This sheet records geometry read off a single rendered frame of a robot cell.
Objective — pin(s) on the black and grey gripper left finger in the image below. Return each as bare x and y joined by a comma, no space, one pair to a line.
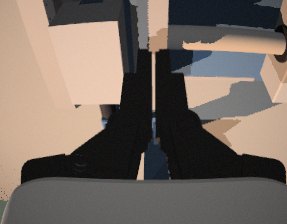
115,152

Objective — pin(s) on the grey rectangular block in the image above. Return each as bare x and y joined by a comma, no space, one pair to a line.
91,48

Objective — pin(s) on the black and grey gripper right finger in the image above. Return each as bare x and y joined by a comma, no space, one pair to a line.
199,154

